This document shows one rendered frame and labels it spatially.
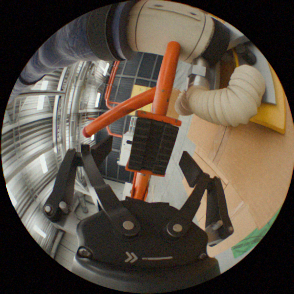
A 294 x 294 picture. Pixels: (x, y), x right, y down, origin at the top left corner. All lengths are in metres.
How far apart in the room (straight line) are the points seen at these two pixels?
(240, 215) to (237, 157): 0.49
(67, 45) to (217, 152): 0.38
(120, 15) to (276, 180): 0.28
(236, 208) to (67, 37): 0.86
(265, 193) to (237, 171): 0.08
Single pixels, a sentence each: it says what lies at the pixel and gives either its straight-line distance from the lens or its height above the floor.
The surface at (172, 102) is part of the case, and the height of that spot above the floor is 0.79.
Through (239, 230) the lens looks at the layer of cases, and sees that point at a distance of 0.67.
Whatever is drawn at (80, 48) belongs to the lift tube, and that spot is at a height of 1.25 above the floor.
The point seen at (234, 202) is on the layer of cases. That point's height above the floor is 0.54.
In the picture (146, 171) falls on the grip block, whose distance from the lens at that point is 0.15.
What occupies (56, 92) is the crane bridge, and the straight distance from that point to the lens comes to 2.34.
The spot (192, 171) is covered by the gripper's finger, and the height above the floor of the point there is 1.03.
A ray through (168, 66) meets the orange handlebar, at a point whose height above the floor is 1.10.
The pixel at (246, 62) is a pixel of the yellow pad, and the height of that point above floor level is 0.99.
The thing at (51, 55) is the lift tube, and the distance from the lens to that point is 0.29.
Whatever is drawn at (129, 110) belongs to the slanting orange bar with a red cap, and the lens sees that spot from 0.16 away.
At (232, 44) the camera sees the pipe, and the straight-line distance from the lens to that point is 0.22.
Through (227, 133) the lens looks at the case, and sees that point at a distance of 0.23.
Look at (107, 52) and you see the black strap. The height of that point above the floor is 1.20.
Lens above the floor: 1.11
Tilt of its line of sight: 4 degrees down
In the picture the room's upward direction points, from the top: 78 degrees counter-clockwise
